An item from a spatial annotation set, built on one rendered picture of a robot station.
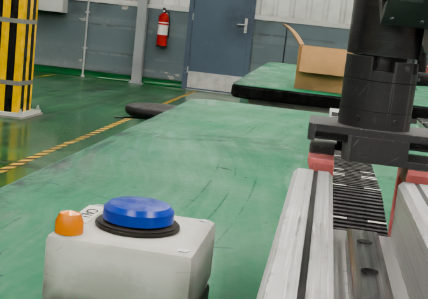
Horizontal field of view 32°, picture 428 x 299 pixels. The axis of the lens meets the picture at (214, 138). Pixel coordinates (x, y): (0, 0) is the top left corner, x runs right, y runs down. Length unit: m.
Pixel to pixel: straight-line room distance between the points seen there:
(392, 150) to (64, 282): 0.29
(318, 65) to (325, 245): 2.29
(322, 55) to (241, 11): 8.88
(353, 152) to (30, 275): 0.25
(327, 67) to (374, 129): 2.03
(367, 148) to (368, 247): 0.14
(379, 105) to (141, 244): 0.26
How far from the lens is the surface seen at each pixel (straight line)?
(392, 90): 0.59
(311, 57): 2.63
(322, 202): 0.43
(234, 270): 0.57
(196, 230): 0.44
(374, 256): 0.44
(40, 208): 0.69
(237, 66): 11.50
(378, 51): 0.59
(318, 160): 0.59
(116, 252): 0.40
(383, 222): 0.68
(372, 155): 0.59
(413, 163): 0.59
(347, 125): 0.60
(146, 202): 0.43
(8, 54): 6.85
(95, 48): 11.95
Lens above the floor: 0.95
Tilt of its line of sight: 8 degrees down
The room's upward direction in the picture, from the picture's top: 6 degrees clockwise
